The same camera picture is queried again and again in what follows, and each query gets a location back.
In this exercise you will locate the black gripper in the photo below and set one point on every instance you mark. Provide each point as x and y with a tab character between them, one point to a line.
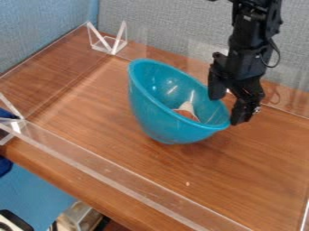
237	72

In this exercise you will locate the plush brown white mushroom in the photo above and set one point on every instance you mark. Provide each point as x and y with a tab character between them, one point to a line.
186	111

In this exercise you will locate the blue plastic bowl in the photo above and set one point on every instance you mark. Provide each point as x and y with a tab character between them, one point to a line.
158	88

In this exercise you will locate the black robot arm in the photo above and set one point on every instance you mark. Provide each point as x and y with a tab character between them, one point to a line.
255	21

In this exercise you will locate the clear acrylic back barrier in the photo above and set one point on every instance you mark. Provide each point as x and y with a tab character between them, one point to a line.
283	98

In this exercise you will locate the clear acrylic barrier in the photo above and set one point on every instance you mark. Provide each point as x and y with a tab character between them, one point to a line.
283	98
135	201

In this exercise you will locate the clear acrylic front barrier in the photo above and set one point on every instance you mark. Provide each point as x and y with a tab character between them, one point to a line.
135	201

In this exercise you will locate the grey box under table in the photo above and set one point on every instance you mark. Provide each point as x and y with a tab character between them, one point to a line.
77	218

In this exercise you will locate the dark blue object left edge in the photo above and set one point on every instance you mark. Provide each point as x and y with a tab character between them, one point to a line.
5	163

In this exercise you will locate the black white object bottom left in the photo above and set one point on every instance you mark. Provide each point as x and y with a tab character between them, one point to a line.
12	223

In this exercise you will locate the clear acrylic corner bracket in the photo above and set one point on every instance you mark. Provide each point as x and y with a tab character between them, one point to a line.
104	43

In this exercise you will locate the clear acrylic left bracket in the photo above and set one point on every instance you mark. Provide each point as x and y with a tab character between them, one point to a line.
8	106

